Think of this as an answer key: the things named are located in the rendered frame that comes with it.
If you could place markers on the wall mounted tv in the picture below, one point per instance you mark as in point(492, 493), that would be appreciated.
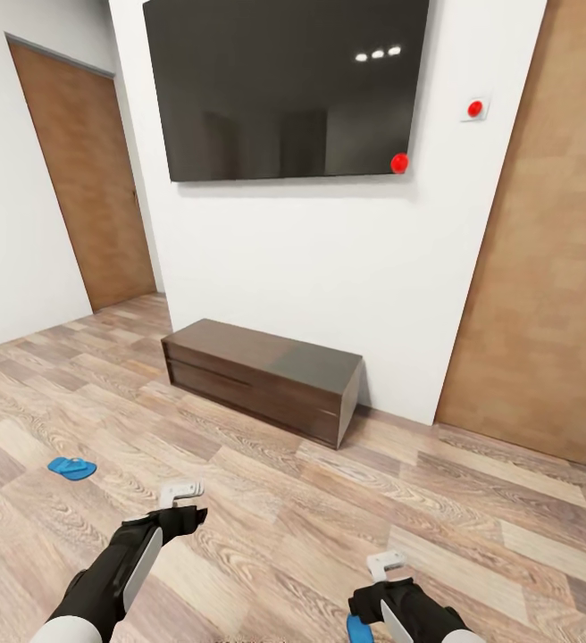
point(276, 89)

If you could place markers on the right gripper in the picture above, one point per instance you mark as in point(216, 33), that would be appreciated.
point(365, 603)

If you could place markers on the bench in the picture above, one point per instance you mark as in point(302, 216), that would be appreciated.
point(305, 389)

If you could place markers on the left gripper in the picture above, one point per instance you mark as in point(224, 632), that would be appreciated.
point(184, 520)

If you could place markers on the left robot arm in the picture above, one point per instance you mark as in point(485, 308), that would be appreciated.
point(101, 596)

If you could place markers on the sandal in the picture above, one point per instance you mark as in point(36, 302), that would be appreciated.
point(358, 632)
point(72, 469)

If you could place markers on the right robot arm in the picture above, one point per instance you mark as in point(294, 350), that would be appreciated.
point(409, 614)

